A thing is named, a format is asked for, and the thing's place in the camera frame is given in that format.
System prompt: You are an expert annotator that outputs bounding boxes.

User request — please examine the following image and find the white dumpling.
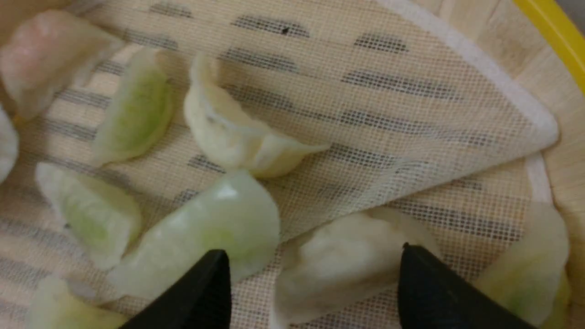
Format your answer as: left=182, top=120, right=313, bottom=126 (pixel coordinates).
left=0, top=104, right=20, bottom=184
left=183, top=52, right=330, bottom=179
left=269, top=207, right=442, bottom=329

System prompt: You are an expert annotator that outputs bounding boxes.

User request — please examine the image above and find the white dumpling at basket top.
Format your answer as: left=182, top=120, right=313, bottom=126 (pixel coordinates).
left=183, top=52, right=330, bottom=179

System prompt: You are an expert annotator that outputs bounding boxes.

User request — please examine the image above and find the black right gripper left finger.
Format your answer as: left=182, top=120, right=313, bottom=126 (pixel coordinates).
left=121, top=249, right=232, bottom=329

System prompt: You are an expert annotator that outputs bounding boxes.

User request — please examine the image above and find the green dumpling at basket right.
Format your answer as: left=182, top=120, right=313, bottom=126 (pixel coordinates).
left=474, top=202, right=572, bottom=329

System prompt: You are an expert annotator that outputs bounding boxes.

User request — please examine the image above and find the large green dumpling centre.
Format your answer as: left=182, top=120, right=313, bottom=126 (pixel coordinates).
left=106, top=170, right=281, bottom=299

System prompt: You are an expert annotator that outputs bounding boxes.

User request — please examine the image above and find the green dumpling centre left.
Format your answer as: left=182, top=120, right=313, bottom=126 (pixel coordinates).
left=35, top=162, right=143, bottom=271

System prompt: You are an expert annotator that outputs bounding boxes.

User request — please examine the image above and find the white mesh steamer liner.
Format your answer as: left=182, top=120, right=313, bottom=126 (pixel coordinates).
left=1, top=0, right=557, bottom=329

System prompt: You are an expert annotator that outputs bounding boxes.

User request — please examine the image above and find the yellow rimmed bamboo steamer basket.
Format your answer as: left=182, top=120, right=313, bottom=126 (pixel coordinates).
left=418, top=0, right=585, bottom=329

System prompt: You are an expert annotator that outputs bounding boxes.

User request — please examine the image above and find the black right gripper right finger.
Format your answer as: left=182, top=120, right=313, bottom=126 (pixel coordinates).
left=397, top=242, right=532, bottom=329

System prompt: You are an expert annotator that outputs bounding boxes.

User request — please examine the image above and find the green dumpling basket front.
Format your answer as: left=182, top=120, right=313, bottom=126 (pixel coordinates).
left=25, top=276, right=129, bottom=329

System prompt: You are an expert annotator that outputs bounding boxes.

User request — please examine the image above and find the small green dumpling upper left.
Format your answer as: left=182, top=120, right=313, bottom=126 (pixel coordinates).
left=91, top=48, right=174, bottom=166

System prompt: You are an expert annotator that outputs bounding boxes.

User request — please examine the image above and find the pink dumpling at basket left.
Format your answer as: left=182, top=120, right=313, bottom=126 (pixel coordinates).
left=1, top=9, right=125, bottom=120

